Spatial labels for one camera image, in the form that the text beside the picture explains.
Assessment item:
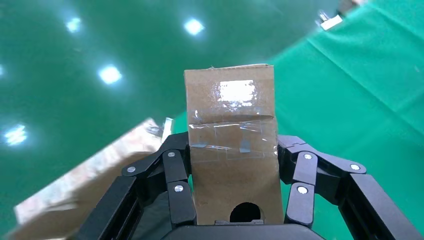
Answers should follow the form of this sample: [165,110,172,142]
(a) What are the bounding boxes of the small tall cardboard box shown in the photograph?
[183,63,285,226]

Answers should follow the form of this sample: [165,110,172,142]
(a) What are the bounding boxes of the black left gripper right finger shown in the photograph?
[276,134,423,240]

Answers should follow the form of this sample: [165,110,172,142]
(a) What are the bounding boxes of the silver metal clip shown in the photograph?
[315,9,344,32]

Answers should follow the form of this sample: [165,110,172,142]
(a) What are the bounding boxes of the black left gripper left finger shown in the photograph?
[67,131,197,240]

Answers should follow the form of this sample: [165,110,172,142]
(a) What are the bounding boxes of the green table cloth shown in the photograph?
[172,0,424,240]

